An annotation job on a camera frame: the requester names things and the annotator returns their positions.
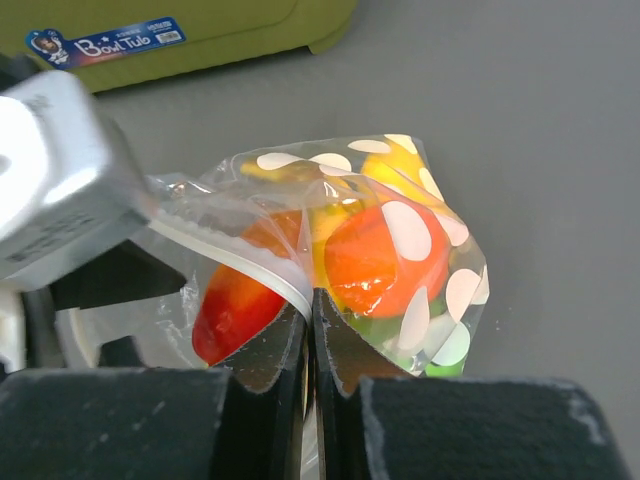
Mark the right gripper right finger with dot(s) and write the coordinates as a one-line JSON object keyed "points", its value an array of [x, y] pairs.
{"points": [[376, 421]]}

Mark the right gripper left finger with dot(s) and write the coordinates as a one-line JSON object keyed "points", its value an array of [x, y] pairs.
{"points": [[241, 420]]}

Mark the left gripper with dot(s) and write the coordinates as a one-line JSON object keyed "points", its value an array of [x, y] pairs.
{"points": [[123, 274]]}

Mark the fake red mango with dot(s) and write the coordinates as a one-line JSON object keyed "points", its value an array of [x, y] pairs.
{"points": [[236, 307]]}

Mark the olive green plastic tub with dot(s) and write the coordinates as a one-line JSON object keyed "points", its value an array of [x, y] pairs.
{"points": [[112, 44]]}

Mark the fake banana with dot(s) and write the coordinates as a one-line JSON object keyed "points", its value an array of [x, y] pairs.
{"points": [[343, 176]]}

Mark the fake orange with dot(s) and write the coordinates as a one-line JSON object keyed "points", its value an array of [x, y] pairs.
{"points": [[380, 257]]}

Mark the polka dot zip bag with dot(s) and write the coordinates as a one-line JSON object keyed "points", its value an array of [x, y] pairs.
{"points": [[208, 215]]}

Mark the fake green fruit in bag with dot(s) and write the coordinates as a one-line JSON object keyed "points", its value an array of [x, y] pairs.
{"points": [[425, 340]]}

